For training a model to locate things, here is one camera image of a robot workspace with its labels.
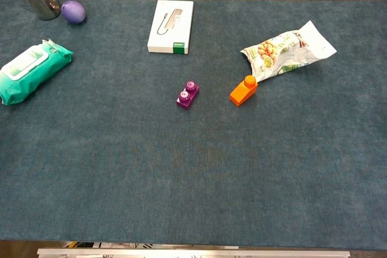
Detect orange toy building block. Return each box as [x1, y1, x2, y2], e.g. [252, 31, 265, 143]
[229, 74, 259, 108]

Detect green wet wipes pack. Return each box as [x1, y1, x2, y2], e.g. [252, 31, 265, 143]
[0, 39, 74, 106]

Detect dark metal cup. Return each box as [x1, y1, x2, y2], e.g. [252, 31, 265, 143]
[23, 0, 62, 21]

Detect purple ball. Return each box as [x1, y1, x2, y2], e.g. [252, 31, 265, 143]
[61, 0, 86, 24]

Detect teal table cloth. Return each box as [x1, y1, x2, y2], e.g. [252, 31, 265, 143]
[0, 0, 387, 251]

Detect purple toy building block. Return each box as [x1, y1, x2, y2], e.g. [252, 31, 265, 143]
[176, 80, 200, 111]

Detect peanut snack bag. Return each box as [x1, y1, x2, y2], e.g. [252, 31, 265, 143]
[240, 20, 337, 84]

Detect white USB hub box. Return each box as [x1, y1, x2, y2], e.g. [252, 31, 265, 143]
[147, 0, 194, 55]

